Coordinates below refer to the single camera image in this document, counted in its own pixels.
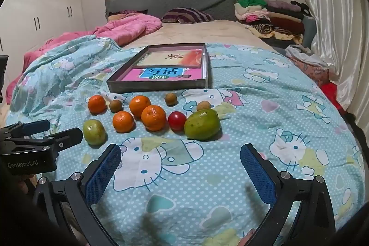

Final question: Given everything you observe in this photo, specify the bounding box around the red floral cloth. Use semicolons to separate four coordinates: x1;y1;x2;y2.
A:
291;57;346;108

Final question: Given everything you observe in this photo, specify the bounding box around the white wardrobe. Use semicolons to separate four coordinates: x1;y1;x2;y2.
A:
0;0;87;82

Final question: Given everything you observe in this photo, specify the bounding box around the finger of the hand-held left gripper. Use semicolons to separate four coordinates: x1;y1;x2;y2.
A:
6;127;84;156
0;120;51;138

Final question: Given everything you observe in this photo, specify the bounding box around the purple striped pillow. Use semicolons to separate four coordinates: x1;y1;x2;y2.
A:
161;7;214;24

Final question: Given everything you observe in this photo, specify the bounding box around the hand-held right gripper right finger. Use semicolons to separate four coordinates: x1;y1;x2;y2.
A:
240;143;336;246

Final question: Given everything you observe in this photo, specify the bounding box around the small green jujube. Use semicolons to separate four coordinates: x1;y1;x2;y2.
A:
83;119;106;147

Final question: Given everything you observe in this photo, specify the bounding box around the grey-blue cushion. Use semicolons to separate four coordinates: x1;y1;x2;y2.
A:
301;15;318;46

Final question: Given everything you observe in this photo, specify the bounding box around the orange mandarin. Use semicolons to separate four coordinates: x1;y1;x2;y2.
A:
112;111;136;134
141;105;167;132
88;95;107;115
129;95;152;119

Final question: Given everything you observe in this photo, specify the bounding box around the pile of folded clothes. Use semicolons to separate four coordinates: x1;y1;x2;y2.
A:
234;0;310;42

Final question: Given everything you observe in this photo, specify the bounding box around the shallow grey cardboard box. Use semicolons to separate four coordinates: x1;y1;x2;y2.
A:
107;43;208;94

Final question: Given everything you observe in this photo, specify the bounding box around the large green jujube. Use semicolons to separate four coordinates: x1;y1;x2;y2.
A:
184;109;221;141

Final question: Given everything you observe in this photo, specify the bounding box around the beige bed sheet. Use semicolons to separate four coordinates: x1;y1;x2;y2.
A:
121;20;277;49

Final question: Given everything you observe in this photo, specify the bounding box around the cream and orange book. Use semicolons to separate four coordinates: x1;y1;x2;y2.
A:
133;48;206;69

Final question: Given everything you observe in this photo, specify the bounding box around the crumpled white cloth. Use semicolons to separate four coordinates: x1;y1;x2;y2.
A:
285;44;327;68

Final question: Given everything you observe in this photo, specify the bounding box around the pink and blue book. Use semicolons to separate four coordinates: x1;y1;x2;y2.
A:
121;67;206;81

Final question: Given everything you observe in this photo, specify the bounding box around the white satin curtain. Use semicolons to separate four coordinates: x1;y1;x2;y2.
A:
300;0;369;120

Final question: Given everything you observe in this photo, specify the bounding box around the red cherry tomato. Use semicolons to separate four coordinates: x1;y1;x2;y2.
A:
168;111;187;131

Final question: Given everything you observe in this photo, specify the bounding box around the blue cartoon cat blanket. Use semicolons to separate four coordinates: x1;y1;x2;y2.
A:
6;36;366;246

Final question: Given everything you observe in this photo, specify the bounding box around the pink quilt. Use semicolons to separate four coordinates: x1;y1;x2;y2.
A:
6;14;162;104

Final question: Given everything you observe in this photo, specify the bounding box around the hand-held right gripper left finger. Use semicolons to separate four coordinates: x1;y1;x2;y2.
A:
32;144;122;246

